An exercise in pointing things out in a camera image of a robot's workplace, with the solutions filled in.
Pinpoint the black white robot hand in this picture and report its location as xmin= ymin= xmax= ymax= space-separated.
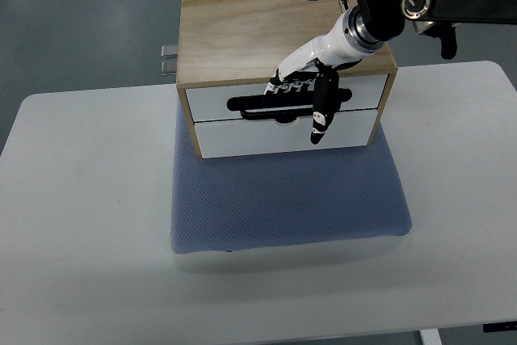
xmin=264 ymin=6 xmax=384 ymax=145

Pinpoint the black metal drawer handle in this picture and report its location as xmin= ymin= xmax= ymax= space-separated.
xmin=226 ymin=88 xmax=353 ymax=122

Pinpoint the white drawer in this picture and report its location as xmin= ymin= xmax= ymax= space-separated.
xmin=186 ymin=74 xmax=388 ymax=122
xmin=195 ymin=110 xmax=377 ymax=158

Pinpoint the wooden drawer cabinet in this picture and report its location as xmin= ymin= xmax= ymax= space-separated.
xmin=177 ymin=0 xmax=397 ymax=158

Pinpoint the grey metal table clamp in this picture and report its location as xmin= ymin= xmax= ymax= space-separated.
xmin=161 ymin=44 xmax=179 ymax=75

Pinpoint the blue-grey mesh cushion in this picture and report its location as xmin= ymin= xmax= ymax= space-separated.
xmin=170 ymin=113 xmax=412 ymax=254

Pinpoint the white table leg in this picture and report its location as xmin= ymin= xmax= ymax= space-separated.
xmin=419 ymin=329 xmax=443 ymax=345

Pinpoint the black table control panel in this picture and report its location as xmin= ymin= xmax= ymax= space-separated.
xmin=482 ymin=321 xmax=517 ymax=333

